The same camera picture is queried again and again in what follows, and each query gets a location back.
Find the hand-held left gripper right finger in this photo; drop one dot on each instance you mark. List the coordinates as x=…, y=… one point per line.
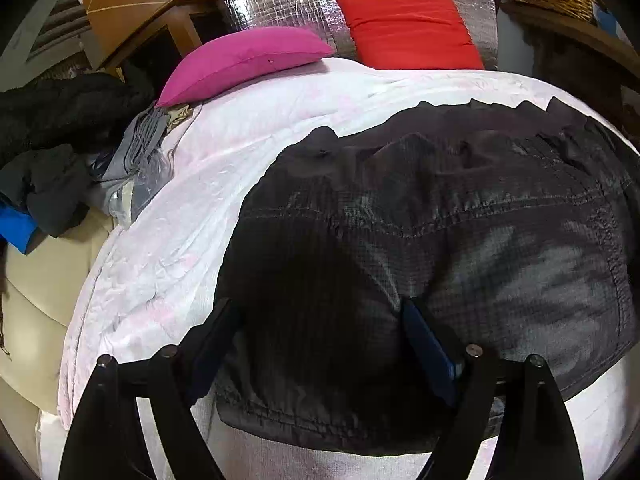
x=430, y=350

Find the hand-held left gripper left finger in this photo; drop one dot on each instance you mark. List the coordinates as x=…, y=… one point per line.
x=197, y=370

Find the black mesh shorts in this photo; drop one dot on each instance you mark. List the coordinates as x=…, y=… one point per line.
x=425, y=220

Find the cream sofa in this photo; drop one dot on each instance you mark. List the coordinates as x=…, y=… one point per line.
x=45, y=285

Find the white bed blanket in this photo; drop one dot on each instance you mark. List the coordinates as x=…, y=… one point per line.
x=200, y=185

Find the clear plastic bag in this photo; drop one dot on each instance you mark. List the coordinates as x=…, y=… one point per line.
x=147, y=185

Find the blue cloth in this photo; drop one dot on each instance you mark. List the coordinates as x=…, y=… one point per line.
x=17, y=230

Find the dark grey garment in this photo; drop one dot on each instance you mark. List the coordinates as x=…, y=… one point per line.
x=55, y=190

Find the grey cloth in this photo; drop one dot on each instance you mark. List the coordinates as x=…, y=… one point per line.
x=140, y=145

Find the small olive cloth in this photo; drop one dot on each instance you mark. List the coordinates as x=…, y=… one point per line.
x=180, y=116

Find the black fuzzy coat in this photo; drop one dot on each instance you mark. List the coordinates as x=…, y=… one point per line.
x=65, y=105

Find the pink pillow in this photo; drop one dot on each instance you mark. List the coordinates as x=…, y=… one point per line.
x=245, y=60

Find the red pillow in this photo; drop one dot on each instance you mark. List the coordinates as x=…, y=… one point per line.
x=410, y=27

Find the dark wooden desk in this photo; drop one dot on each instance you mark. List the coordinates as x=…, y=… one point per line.
x=575, y=60

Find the wooden side table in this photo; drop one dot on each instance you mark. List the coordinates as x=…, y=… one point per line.
x=190, y=25

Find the orange wooden cabinet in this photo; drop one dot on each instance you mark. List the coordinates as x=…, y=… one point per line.
x=130, y=5

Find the wall air vent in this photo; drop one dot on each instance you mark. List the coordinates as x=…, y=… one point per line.
x=55, y=20

